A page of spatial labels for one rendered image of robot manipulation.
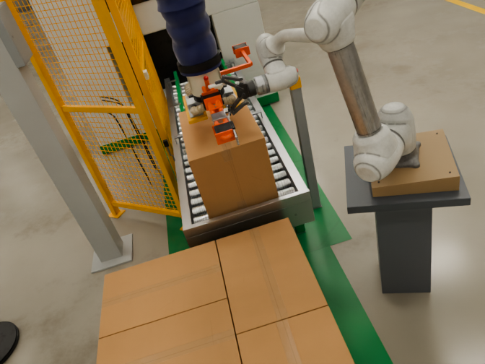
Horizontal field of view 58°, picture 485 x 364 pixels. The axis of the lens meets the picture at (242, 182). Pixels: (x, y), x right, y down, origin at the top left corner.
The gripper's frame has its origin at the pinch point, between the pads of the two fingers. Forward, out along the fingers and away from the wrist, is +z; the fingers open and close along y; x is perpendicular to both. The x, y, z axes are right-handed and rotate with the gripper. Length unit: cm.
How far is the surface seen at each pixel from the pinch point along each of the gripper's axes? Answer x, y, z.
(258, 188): -5, 54, -9
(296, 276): -61, 66, -11
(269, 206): -14, 61, -11
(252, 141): -4.3, 25.2, -12.1
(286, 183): 8, 66, -26
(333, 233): 12, 120, -51
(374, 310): -52, 120, -48
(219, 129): -34.9, -2.2, 2.7
